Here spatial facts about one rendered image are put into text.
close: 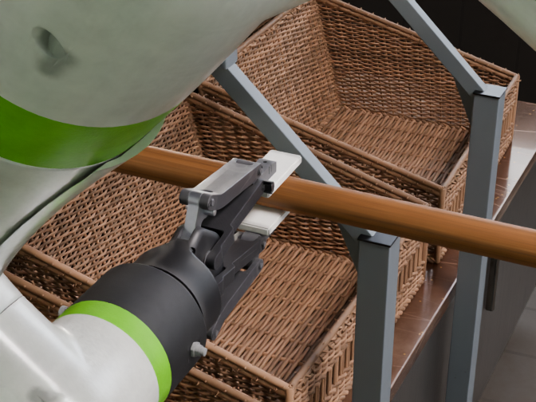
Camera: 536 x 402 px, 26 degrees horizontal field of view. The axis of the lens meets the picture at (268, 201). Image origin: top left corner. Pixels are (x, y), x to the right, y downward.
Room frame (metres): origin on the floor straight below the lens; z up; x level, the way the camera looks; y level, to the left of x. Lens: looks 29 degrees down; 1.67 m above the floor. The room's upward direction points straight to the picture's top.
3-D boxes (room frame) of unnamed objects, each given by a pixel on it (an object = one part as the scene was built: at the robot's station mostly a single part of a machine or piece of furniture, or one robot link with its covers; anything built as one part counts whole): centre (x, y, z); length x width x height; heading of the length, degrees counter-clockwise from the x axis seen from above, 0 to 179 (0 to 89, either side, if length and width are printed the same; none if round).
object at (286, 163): (0.88, 0.00, 1.21); 0.07 x 0.03 x 0.01; 155
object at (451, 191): (2.07, -0.20, 0.72); 0.56 x 0.49 x 0.28; 156
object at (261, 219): (0.88, 0.00, 1.17); 0.07 x 0.03 x 0.01; 156
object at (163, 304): (0.67, 0.10, 1.19); 0.12 x 0.06 x 0.09; 65
